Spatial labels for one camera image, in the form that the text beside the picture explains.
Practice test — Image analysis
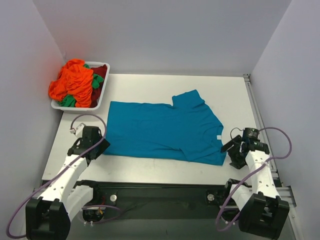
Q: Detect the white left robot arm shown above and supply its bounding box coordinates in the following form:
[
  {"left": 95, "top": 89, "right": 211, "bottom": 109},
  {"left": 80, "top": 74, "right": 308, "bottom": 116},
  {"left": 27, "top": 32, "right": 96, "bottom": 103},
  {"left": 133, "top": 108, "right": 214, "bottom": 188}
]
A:
[{"left": 25, "top": 123, "right": 110, "bottom": 240}]

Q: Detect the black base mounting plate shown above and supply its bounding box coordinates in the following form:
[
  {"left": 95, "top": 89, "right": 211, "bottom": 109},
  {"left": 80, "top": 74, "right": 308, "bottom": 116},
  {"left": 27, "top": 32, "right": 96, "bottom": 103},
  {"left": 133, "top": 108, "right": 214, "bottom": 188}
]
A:
[{"left": 75, "top": 180, "right": 229, "bottom": 221}]

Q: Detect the dark red t shirt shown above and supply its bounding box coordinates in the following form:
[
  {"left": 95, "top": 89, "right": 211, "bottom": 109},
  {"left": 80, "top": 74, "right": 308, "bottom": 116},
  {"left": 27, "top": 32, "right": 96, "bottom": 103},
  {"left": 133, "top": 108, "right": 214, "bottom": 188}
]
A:
[{"left": 90, "top": 64, "right": 108, "bottom": 108}]

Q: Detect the green t shirt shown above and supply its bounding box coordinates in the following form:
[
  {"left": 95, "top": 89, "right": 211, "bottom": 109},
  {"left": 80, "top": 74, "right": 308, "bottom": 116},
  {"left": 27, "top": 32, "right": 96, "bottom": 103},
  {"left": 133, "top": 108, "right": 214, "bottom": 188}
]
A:
[{"left": 56, "top": 64, "right": 108, "bottom": 108}]

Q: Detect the orange t shirt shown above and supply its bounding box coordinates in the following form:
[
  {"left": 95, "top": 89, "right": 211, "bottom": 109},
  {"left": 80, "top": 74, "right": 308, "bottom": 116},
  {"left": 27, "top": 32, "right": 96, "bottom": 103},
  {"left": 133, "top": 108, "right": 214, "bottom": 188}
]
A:
[{"left": 48, "top": 58, "right": 93, "bottom": 108}]

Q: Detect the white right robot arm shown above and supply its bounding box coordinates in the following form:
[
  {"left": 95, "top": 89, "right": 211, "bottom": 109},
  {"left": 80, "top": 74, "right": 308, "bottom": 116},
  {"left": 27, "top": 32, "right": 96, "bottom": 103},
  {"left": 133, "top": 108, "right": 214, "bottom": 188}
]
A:
[{"left": 215, "top": 127, "right": 290, "bottom": 240}]

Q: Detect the white plastic basket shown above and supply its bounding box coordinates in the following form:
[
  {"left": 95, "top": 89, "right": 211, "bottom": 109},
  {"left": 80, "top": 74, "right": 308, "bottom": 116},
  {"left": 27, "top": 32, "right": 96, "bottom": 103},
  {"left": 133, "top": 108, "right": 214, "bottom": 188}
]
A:
[{"left": 51, "top": 60, "right": 110, "bottom": 113}]

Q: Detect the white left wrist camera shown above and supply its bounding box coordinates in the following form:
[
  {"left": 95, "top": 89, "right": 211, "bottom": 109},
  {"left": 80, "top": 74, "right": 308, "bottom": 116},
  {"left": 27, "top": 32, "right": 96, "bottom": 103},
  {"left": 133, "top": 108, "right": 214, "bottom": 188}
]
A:
[{"left": 69, "top": 123, "right": 86, "bottom": 138}]

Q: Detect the aluminium frame rail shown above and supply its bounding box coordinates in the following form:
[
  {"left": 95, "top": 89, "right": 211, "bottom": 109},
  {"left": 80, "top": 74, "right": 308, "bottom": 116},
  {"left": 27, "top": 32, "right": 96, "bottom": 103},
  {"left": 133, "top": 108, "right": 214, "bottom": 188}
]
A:
[{"left": 239, "top": 74, "right": 292, "bottom": 240}]

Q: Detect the blue t shirt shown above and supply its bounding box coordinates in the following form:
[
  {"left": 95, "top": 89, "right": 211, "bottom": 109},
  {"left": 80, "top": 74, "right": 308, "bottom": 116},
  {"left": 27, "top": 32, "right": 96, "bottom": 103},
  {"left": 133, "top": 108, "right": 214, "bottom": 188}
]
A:
[{"left": 104, "top": 90, "right": 226, "bottom": 166}]

